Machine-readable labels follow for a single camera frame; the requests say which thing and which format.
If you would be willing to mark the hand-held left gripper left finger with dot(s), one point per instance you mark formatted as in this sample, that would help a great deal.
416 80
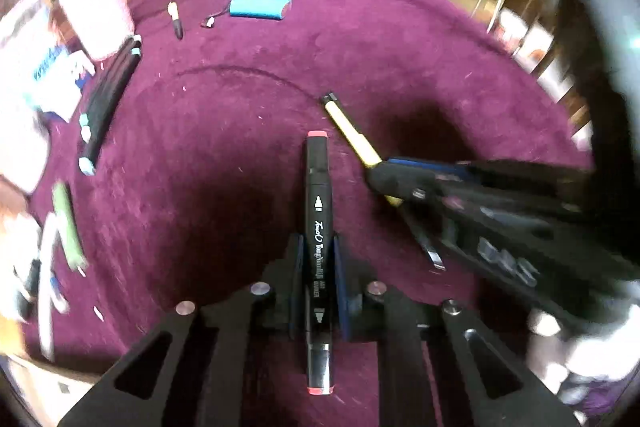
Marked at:
298 282

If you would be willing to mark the black gold pen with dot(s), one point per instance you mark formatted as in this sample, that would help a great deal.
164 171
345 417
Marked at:
176 22

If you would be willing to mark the black marker green cap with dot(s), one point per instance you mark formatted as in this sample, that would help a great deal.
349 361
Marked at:
112 77

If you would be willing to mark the row of black markers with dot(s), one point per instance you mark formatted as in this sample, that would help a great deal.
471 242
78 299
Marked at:
107 107

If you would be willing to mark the blue battery pack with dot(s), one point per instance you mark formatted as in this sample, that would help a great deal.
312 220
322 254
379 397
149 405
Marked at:
260 7

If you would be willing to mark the yellow black pen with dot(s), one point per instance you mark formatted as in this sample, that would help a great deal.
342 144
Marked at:
350 132

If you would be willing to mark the pink knitted bottle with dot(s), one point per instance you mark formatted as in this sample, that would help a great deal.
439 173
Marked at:
95 7

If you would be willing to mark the person's right hand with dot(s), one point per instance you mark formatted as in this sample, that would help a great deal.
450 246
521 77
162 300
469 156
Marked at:
585 352

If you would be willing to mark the blue white small box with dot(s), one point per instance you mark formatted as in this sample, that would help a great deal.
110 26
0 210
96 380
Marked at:
70 82

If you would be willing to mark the black marker red cap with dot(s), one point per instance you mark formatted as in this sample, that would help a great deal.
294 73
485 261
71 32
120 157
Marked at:
317 217

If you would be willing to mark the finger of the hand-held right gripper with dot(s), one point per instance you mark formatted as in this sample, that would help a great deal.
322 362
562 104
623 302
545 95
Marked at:
430 164
400 182

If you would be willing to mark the silver clear pen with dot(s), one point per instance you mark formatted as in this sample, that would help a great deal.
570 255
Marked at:
47 282

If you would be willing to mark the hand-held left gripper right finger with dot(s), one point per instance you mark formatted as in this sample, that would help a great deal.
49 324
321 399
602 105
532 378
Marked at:
345 297

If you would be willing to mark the green pen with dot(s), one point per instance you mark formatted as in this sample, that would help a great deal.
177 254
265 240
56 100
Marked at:
70 227

